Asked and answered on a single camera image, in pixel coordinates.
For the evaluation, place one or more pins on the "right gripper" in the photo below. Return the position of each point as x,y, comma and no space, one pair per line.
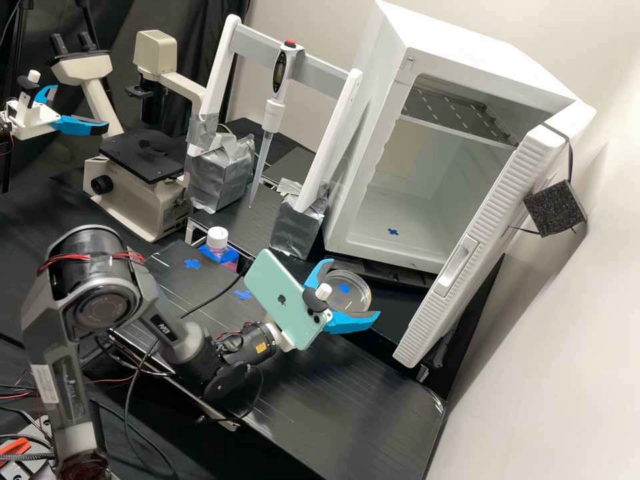
281,338

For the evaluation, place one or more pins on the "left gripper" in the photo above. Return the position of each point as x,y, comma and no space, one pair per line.
30,117

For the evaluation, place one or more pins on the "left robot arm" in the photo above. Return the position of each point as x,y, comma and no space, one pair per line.
3,131

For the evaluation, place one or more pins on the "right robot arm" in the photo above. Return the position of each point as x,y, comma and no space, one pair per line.
95,295

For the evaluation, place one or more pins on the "petri dish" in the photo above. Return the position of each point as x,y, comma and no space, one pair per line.
352,295

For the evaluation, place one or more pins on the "incubator door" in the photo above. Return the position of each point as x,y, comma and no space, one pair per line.
490,235

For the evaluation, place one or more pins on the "white incubator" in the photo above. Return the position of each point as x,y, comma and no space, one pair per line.
450,75

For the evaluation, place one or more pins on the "blue bottle holder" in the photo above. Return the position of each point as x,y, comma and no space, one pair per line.
226,260

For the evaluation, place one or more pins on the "cream microscope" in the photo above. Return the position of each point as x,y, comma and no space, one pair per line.
145,200

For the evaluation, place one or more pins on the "small bottle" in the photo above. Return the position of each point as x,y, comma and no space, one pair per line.
219,240

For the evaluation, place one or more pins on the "white pipette stand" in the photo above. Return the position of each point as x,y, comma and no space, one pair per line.
325,150

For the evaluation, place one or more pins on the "pipette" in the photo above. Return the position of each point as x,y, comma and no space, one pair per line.
280,70

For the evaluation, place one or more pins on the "right wrist camera phone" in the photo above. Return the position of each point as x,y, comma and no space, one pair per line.
280,295

